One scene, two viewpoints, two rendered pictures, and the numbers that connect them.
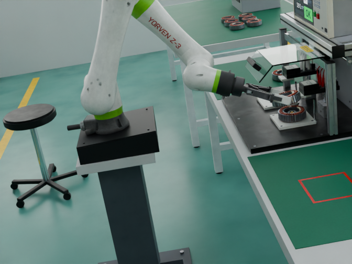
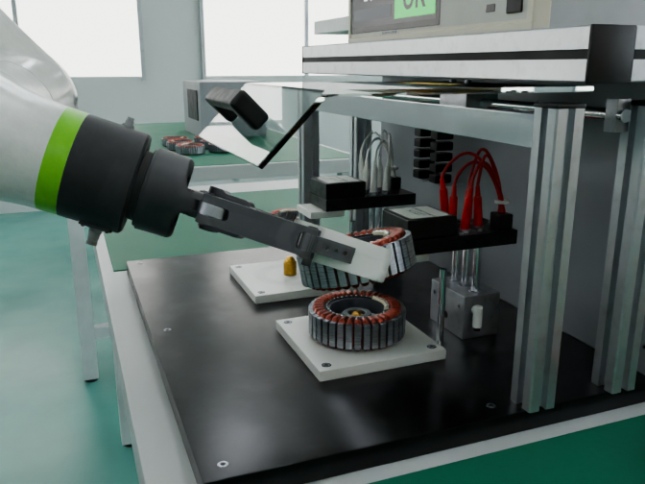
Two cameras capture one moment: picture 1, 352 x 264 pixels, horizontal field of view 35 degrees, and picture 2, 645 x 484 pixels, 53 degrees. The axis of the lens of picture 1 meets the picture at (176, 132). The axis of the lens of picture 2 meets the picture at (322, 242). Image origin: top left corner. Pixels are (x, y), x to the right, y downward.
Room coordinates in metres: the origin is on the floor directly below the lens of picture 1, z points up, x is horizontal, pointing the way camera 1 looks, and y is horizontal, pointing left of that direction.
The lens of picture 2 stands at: (1.43, -0.21, 1.08)
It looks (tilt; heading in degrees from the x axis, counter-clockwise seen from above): 15 degrees down; 341
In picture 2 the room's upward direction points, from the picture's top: straight up
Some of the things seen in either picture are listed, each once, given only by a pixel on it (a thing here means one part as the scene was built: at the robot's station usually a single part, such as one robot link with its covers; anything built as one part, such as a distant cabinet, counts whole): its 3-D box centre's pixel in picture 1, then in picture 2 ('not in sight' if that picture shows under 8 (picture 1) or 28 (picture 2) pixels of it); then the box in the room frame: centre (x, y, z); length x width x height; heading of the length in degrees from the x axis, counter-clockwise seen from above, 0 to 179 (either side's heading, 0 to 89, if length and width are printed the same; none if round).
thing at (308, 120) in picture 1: (292, 119); (356, 338); (2.09, -0.48, 0.78); 0.15 x 0.15 x 0.01; 2
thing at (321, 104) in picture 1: (326, 108); (463, 304); (2.09, -0.62, 0.80); 0.08 x 0.05 x 0.06; 2
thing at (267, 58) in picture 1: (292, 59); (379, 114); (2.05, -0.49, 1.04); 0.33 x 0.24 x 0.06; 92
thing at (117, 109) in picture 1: (102, 94); not in sight; (2.17, 0.27, 0.98); 0.16 x 0.13 x 0.19; 179
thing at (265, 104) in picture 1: (276, 100); (290, 278); (2.33, -0.47, 0.78); 0.15 x 0.15 x 0.01; 2
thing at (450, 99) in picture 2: not in sight; (467, 96); (2.15, -0.65, 1.05); 0.06 x 0.04 x 0.04; 2
